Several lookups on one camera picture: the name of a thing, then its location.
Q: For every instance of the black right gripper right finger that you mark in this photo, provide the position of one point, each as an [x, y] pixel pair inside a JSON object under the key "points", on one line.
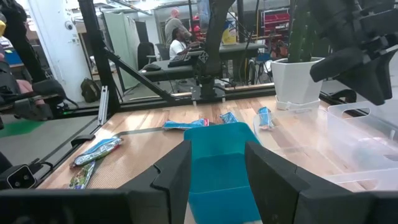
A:
{"points": [[280, 196]]}

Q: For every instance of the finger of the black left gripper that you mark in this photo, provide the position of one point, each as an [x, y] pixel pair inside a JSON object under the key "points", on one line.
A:
{"points": [[335, 67], [376, 81]]}

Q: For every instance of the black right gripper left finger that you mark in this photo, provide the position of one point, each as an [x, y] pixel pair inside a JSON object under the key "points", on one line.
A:
{"points": [[161, 193]]}

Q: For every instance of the blue granola bar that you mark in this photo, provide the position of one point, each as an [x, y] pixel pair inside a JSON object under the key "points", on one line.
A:
{"points": [[228, 118], [265, 119], [183, 124], [99, 151]]}

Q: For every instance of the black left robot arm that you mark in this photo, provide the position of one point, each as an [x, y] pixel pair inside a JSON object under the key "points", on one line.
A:
{"points": [[217, 37]]}

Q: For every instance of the multicolour granola bar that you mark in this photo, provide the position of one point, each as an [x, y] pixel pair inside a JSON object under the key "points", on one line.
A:
{"points": [[82, 177]]}

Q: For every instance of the white plant pot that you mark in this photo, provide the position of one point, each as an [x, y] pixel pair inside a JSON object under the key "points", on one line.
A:
{"points": [[295, 81]]}

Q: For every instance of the green cactus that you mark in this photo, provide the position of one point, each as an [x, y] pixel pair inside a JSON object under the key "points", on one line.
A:
{"points": [[300, 34]]}

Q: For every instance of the white pot saucer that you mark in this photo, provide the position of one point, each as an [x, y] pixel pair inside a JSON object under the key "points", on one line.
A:
{"points": [[298, 105]]}

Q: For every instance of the teal plastic bin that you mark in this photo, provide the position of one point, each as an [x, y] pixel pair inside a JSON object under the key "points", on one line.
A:
{"points": [[217, 174]]}

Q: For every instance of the red storage shelf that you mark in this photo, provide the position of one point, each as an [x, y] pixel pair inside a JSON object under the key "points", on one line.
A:
{"points": [[275, 23]]}

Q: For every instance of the silver aluminium extrusion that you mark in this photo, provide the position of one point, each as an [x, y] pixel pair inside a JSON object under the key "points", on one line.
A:
{"points": [[102, 105]]}

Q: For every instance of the yellow and blue bag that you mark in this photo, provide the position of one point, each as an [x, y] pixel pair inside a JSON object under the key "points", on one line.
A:
{"points": [[229, 34]]}

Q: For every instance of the dark backpack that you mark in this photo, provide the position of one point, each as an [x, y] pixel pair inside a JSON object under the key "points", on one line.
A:
{"points": [[90, 90]]}

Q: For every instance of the black computer mouse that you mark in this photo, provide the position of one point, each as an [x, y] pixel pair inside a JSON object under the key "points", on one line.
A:
{"points": [[152, 67]]}

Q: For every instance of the black keyboard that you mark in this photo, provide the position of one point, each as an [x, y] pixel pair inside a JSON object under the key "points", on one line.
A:
{"points": [[179, 60]]}

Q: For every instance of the black office chair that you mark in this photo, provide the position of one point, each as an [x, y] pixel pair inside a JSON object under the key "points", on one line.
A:
{"points": [[146, 54]]}

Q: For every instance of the person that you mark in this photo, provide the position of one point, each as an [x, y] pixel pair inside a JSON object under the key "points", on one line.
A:
{"points": [[28, 88], [175, 28], [177, 48]]}

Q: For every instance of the pale green partition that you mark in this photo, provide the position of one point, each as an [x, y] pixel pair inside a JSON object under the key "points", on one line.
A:
{"points": [[121, 46]]}

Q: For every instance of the blue storage bin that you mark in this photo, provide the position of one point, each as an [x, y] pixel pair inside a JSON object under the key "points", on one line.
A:
{"points": [[14, 57]]}

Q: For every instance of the black bracket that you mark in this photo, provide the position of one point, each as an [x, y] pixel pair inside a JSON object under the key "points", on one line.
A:
{"points": [[82, 140]]}

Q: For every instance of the black table-level camera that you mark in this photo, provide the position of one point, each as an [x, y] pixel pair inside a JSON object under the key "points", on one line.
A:
{"points": [[20, 177]]}

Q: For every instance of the black aluminium table frame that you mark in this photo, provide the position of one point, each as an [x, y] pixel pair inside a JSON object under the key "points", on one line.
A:
{"points": [[98, 62]]}

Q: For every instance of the white round wall sensor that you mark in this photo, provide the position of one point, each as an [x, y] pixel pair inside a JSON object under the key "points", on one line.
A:
{"points": [[68, 25]]}

